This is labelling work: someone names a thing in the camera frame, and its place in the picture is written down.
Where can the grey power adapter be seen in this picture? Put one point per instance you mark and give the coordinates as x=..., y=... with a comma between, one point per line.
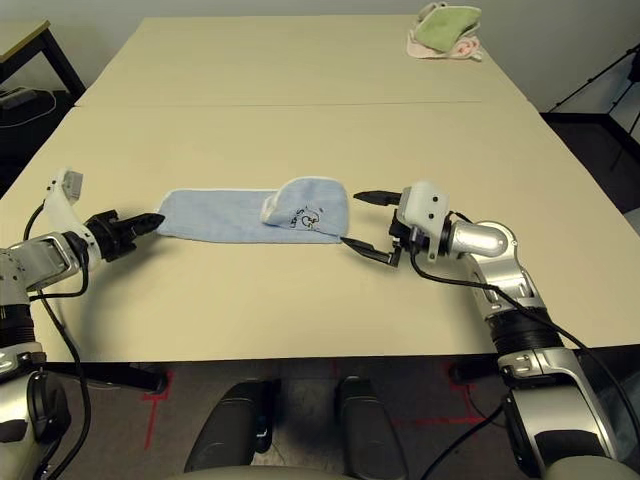
x=17, y=97

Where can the black right robot leg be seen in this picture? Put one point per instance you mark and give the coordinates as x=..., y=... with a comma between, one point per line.
x=370, y=430

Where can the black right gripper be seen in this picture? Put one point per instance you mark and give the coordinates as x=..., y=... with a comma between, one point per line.
x=415, y=242

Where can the light blue towel white trim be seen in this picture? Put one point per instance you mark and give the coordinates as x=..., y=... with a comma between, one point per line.
x=220, y=215

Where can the pink folded towel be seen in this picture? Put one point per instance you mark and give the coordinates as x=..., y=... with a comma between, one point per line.
x=420, y=50

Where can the black left robot leg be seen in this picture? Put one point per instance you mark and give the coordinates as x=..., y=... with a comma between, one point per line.
x=235, y=430

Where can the black tripod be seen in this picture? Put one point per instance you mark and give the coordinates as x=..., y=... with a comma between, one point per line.
x=595, y=77

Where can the black table foot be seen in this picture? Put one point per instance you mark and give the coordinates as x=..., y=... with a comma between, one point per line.
x=120, y=377
x=475, y=371

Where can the blue grey bag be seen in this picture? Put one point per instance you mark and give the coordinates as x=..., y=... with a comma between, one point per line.
x=620, y=390

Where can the wooden side table black frame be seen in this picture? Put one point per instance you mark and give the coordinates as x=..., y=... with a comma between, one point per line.
x=60, y=60

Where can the green folded towel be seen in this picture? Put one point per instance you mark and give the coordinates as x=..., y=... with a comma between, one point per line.
x=445, y=27

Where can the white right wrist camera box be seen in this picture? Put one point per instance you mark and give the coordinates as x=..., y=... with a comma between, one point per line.
x=425, y=205

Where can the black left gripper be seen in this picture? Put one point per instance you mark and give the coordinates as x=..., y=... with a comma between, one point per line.
x=110, y=235

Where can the black robot leg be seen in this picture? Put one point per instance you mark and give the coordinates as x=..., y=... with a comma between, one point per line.
x=235, y=430
x=370, y=430

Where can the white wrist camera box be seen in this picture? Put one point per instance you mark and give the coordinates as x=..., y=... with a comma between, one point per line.
x=425, y=205
x=60, y=200

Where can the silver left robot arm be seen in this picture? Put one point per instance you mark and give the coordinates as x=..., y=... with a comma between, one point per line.
x=40, y=255

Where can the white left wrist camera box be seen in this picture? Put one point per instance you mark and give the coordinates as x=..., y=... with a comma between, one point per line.
x=60, y=200

